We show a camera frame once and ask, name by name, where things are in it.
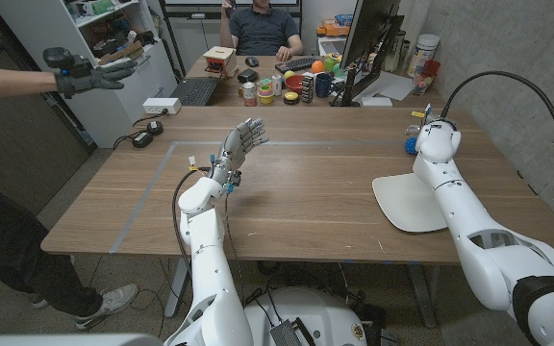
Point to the small white bottle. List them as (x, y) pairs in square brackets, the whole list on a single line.
[(277, 85)]

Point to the black computer mouse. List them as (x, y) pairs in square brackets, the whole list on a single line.
[(252, 61)]

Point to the person's right gloved hand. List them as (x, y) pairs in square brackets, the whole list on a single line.
[(89, 79)]

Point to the person's bare right forearm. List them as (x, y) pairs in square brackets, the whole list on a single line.
[(12, 81)]

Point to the labelled tin can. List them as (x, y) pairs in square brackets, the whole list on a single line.
[(249, 93)]

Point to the seated person dark polo shirt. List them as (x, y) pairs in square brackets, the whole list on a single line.
[(262, 33)]

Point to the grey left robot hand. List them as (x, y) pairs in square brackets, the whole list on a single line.
[(234, 149)]

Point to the standing person dark trousers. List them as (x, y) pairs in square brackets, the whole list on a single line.
[(12, 250)]

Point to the orange ball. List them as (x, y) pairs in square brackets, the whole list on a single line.
[(317, 66)]

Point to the white paper sheets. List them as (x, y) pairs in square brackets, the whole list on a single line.
[(392, 86)]

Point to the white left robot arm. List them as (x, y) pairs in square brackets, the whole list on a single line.
[(209, 269)]

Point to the black round power adapter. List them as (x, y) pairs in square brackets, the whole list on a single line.
[(155, 128)]

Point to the white power strip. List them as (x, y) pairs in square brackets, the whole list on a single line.
[(161, 106)]

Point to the grey metal table leg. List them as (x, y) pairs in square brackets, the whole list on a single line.
[(173, 298), (423, 298)]

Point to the green cube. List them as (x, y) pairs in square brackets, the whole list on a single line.
[(331, 64)]

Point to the blue spiky stress ball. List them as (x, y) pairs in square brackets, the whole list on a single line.
[(410, 146)]

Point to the white labelled canister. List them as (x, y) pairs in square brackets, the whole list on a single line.
[(423, 53)]

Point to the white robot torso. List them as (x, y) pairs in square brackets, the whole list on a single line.
[(320, 312)]

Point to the black stacked blocks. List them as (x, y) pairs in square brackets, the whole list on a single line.
[(308, 89)]

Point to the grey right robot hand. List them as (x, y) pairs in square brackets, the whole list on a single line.
[(414, 130)]

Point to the black pouch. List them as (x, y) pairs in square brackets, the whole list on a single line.
[(248, 76)]

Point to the red bowl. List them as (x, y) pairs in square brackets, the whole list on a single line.
[(294, 84)]

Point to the clear cup with colourful bits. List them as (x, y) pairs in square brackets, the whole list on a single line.
[(422, 85)]

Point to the brown cardboard box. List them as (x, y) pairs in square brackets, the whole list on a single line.
[(120, 55)]

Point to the orange box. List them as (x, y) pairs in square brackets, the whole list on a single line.
[(333, 30)]

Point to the yellow ball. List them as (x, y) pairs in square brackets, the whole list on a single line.
[(289, 75)]

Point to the flat white box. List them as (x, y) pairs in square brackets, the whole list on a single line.
[(377, 101)]

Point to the black computer monitor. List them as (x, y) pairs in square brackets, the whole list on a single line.
[(368, 29)]

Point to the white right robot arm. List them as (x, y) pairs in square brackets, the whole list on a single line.
[(455, 206)]

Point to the black and yellow puck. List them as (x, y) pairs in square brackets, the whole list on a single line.
[(291, 97)]

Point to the dark blue mug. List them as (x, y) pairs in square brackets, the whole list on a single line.
[(323, 85)]

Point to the white shelf cabinet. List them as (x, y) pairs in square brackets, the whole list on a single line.
[(128, 96)]

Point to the white plate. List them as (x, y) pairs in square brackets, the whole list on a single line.
[(402, 202)]

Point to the wooden box with red panel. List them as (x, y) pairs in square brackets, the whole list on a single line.
[(220, 60)]

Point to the black keyboard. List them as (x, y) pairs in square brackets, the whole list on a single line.
[(301, 64), (195, 91)]

